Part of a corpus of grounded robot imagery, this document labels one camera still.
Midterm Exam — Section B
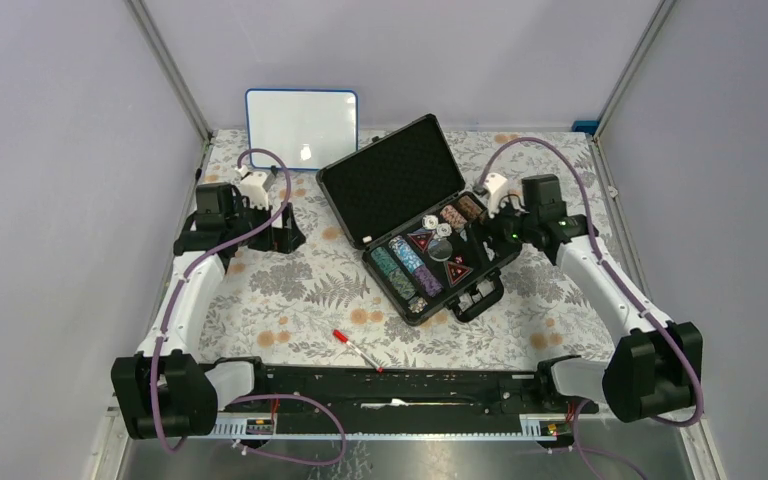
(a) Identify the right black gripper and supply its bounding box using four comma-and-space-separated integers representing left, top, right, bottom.
460, 191, 537, 269

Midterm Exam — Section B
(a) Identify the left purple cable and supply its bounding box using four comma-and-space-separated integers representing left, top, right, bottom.
148, 148, 348, 468

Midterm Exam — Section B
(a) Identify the blue corner bracket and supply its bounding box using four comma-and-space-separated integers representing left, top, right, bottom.
571, 120, 600, 136

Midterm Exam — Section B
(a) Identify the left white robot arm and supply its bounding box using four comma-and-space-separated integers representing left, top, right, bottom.
111, 182, 305, 441

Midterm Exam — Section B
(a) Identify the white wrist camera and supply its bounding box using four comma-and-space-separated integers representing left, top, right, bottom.
236, 165, 275, 210
473, 173, 508, 218

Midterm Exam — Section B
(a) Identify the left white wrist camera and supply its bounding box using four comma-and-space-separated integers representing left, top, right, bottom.
236, 165, 275, 210

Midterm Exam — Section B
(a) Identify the black poker chip case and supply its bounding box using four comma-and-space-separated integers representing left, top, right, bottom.
316, 114, 519, 326

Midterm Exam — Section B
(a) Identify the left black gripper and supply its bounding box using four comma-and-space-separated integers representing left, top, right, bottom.
226, 195, 304, 253

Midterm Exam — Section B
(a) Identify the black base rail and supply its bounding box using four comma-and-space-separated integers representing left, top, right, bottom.
217, 362, 581, 441

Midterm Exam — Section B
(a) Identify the floral table mat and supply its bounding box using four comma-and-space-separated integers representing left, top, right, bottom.
195, 122, 614, 370

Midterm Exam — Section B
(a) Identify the red capped marker pen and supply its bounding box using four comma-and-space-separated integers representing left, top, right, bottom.
332, 329, 383, 373

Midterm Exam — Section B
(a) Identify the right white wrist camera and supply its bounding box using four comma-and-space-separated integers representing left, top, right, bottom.
473, 173, 508, 218

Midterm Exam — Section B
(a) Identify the blue framed whiteboard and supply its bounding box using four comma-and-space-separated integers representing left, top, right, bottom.
245, 88, 359, 170

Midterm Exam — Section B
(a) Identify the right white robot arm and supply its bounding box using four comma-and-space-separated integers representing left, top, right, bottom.
478, 173, 704, 424

